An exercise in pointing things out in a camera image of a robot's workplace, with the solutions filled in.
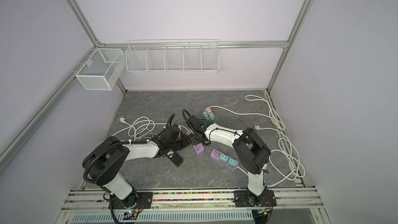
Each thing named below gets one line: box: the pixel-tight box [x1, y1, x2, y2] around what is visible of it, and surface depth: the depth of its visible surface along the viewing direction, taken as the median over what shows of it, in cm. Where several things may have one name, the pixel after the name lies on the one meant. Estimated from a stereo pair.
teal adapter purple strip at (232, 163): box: [227, 158, 237, 168], surface depth 80 cm
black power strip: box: [168, 152, 184, 168], surface depth 86 cm
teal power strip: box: [202, 110, 210, 121], surface depth 104 cm
